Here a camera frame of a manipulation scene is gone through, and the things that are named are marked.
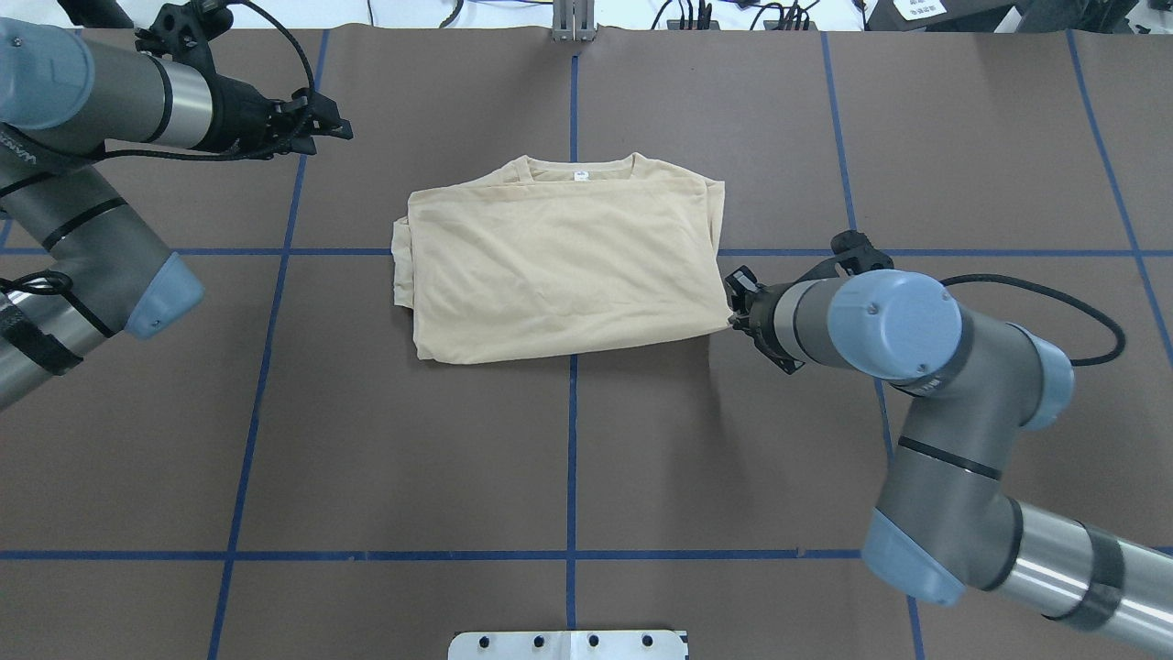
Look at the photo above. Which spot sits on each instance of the white central mounting column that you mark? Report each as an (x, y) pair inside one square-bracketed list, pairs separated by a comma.
[(597, 644)]

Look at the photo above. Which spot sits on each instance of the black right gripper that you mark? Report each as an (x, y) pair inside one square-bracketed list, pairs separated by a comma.
[(760, 318)]

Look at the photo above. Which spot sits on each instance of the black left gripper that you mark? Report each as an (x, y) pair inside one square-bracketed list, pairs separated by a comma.
[(240, 115)]

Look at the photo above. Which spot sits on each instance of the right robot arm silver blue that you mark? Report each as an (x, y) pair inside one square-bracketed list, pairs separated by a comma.
[(942, 524)]

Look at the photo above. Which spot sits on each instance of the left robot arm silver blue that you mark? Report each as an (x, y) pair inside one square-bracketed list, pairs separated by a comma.
[(69, 104)]

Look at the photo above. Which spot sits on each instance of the beige long-sleeve printed shirt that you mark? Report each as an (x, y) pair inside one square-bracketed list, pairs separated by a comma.
[(548, 259)]

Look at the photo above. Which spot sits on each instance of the aluminium frame post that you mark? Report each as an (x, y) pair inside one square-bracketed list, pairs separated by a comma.
[(574, 21)]

